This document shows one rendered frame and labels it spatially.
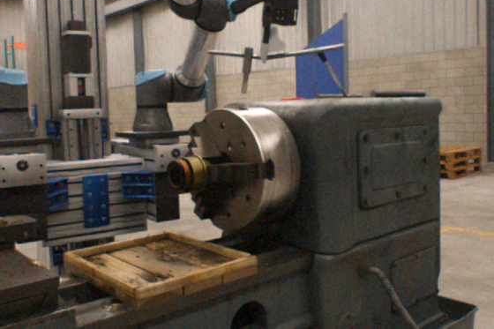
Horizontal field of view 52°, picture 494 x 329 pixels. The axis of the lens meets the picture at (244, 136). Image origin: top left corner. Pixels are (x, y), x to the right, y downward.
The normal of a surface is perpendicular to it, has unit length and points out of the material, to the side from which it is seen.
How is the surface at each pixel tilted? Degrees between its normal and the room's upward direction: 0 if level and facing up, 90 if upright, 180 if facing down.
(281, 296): 88
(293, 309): 88
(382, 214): 89
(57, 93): 90
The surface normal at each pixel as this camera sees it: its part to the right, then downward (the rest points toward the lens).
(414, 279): 0.65, 0.02
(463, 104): -0.75, 0.06
